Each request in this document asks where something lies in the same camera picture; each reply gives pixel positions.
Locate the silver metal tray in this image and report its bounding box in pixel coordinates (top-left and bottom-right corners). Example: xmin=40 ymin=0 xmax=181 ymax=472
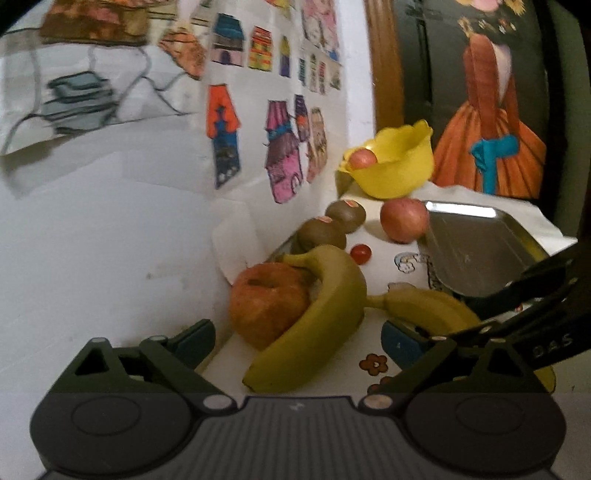
xmin=425 ymin=200 xmax=548 ymax=299

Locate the white printed tablecloth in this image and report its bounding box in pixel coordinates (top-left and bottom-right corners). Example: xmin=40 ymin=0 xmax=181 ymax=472
xmin=204 ymin=183 xmax=575 ymax=401

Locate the houses drawing paper sheet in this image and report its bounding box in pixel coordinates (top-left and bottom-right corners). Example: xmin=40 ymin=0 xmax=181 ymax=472
xmin=205 ymin=1 xmax=348 ymax=282

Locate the yellow plastic bowl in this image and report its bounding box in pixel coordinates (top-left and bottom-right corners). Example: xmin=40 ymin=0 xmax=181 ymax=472
xmin=338 ymin=120 xmax=435 ymax=200

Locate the red cherry tomato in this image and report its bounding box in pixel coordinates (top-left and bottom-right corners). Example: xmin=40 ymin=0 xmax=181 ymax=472
xmin=349 ymin=244 xmax=373 ymax=265

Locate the near brown kiwi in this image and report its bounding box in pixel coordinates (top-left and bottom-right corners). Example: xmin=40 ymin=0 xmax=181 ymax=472
xmin=293 ymin=216 xmax=346 ymax=253

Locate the brown wooden door frame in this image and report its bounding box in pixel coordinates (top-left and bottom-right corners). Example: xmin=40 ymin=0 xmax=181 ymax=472
xmin=363 ymin=0 xmax=405 ymax=131

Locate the orange dress lady poster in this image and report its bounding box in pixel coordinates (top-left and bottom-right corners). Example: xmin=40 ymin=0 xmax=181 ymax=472
xmin=431 ymin=1 xmax=546 ymax=200

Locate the apple inside yellow bowl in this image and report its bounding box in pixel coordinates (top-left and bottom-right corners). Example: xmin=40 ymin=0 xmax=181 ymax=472
xmin=348 ymin=148 xmax=378 ymax=171

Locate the far brown kiwi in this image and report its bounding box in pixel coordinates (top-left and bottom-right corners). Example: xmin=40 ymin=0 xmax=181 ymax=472
xmin=325 ymin=199 xmax=367 ymax=234

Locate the brown kiwi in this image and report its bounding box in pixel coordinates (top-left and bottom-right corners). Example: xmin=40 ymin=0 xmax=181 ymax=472
xmin=293 ymin=216 xmax=346 ymax=253
xmin=325 ymin=199 xmax=367 ymax=234

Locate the large red apple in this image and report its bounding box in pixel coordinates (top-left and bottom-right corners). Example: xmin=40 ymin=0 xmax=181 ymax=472
xmin=228 ymin=262 xmax=317 ymax=351

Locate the large yellow banana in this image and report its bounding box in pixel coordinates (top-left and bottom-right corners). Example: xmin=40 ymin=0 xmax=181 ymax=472
xmin=242 ymin=245 xmax=367 ymax=395

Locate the girl with teddy drawing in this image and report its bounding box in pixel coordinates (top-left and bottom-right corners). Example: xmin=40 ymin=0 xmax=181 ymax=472
xmin=264 ymin=0 xmax=342 ymax=63

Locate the red apple beside tray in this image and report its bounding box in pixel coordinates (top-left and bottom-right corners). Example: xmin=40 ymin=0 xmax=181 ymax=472
xmin=380 ymin=198 xmax=430 ymax=244

